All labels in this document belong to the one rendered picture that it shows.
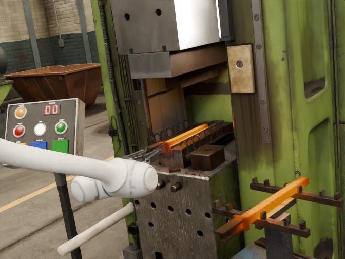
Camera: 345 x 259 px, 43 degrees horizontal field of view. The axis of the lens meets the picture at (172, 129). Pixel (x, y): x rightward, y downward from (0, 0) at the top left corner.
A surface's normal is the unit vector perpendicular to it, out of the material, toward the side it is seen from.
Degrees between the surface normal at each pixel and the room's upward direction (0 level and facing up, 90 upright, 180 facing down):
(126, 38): 90
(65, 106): 60
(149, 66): 90
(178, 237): 90
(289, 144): 90
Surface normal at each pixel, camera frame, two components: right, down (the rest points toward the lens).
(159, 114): 0.80, 0.04
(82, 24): -0.59, 0.26
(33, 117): -0.22, -0.26
